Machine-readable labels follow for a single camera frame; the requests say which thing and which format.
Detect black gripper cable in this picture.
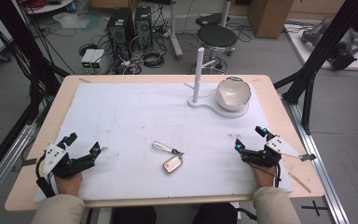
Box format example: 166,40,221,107
274,163,283,189
34,152,48,183

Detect person's left leg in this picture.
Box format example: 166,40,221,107
111,205,158,224

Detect black computer tower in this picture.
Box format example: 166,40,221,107
106,7,136,61
133,5,154,51

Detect person's left hand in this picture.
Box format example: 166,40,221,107
54,172,84,198

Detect clear plastic bag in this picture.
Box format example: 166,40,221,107
51,11,91,31

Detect grey robot parts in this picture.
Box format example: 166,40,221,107
300,21,358,71

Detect person's leg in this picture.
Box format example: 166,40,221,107
191,203,239,224
111,205,158,224

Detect person's right hand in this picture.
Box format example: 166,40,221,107
249,161,278,189

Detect thin wooden strip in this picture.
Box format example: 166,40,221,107
286,172,313,194

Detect white foam mat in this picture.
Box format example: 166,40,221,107
33,81,294,203

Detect white ceramic bowl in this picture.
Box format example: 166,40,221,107
215,76,253,112

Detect brown cardboard box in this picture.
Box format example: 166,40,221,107
247,0,295,39

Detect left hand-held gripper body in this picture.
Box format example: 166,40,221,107
36,142,97,198

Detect coiled black cable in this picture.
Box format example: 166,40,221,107
142,47,166,69

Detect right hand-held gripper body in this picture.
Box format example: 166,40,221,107
241,133,318,168

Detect black flat case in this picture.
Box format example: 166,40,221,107
195,12,231,27

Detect person's right leg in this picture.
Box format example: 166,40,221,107
191,203,239,224

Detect round white table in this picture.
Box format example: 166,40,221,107
23,0,76,16

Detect white stand with pole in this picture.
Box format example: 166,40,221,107
183,47,251,119

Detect black round stool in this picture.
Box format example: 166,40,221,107
193,23,240,75

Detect white table leg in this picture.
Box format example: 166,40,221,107
168,0,185,61
219,0,233,28

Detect black metal frame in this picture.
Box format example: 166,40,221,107
272,0,358,135
0,0,71,188

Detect light wooden table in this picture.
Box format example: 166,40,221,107
4,73,326,213

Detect aluminium rail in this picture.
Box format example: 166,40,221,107
0,123,39,213
280,93,351,224

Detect white power supply box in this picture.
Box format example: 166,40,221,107
80,49,96,70
89,49,106,70

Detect silver key with fob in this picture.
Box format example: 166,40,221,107
151,140,185,175

